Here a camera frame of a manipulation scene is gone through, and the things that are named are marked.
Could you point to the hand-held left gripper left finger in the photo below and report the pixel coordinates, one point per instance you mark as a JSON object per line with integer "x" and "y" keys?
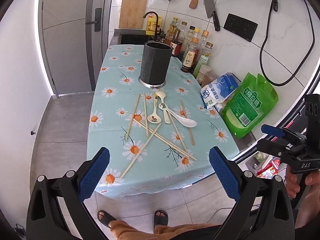
{"x": 93, "y": 175}

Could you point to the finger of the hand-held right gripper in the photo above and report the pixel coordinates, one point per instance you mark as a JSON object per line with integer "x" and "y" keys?
{"x": 272, "y": 130}
{"x": 275, "y": 148}

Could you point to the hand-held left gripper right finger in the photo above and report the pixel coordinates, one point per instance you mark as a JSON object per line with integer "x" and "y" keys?
{"x": 225, "y": 172}

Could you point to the white ceramic spoon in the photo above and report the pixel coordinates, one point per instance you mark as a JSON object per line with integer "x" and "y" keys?
{"x": 188, "y": 122}

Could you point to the pile of wooden chopsticks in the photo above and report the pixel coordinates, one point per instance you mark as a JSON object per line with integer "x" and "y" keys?
{"x": 132, "y": 117}

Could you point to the cream spoon brown print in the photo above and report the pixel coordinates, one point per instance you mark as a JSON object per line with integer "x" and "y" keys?
{"x": 153, "y": 118}

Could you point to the plain cream spoon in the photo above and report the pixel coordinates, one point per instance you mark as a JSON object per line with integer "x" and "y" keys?
{"x": 160, "y": 95}

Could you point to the dark cylindrical utensil holder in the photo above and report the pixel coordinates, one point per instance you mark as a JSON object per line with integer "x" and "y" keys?
{"x": 155, "y": 65}

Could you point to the person's right hand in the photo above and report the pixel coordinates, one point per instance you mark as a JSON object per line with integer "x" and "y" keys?
{"x": 293, "y": 186}

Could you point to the red printed packet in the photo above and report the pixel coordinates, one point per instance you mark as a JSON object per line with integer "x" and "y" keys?
{"x": 271, "y": 168}

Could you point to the green sugar bag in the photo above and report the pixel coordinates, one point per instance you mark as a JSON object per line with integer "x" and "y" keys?
{"x": 250, "y": 105}

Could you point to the black slipper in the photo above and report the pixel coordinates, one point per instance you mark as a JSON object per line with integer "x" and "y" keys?
{"x": 161, "y": 218}
{"x": 107, "y": 219}

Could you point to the daisy print blue tablecloth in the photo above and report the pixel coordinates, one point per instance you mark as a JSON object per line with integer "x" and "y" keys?
{"x": 112, "y": 130}

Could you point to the blue white salt bag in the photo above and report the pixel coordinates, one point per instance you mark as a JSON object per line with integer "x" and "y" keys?
{"x": 220, "y": 90}

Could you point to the small spice jar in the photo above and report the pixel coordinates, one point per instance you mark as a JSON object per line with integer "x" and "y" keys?
{"x": 203, "y": 73}
{"x": 211, "y": 79}

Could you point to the person's brown pants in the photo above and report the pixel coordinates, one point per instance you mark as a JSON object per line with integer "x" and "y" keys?
{"x": 150, "y": 233}

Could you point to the row of condiment bottles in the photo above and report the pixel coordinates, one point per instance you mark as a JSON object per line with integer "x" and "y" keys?
{"x": 191, "y": 57}

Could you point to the grey white door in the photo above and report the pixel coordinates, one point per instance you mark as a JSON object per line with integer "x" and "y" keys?
{"x": 70, "y": 42}

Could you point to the black kitchen sink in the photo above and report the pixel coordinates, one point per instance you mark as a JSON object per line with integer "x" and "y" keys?
{"x": 130, "y": 38}

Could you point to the yellow oil bottle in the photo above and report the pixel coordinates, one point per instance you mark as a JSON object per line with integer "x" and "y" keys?
{"x": 151, "y": 26}

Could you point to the black sink faucet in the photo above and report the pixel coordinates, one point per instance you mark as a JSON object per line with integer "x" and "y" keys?
{"x": 156, "y": 20}

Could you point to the wooden cutting board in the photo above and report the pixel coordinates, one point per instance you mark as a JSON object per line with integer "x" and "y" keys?
{"x": 132, "y": 12}

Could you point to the black wall socket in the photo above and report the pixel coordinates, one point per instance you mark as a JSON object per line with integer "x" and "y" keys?
{"x": 240, "y": 27}

